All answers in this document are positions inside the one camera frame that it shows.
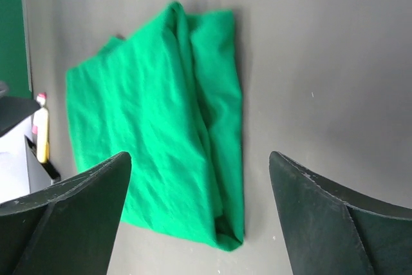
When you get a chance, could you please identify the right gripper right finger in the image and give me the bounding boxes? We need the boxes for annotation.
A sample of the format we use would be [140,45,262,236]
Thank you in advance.
[269,151,411,274]

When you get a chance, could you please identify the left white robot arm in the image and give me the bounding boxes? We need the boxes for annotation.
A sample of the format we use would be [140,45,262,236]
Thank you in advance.
[0,81,40,137]

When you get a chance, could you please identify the yellow white bottle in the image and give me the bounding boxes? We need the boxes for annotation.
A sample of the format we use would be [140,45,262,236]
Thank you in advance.
[32,92,50,164]

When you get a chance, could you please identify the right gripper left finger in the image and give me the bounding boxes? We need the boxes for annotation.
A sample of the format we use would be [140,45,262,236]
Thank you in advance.
[1,152,131,274]

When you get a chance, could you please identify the green t shirt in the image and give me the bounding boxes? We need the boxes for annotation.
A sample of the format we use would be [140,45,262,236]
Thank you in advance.
[66,1,245,251]

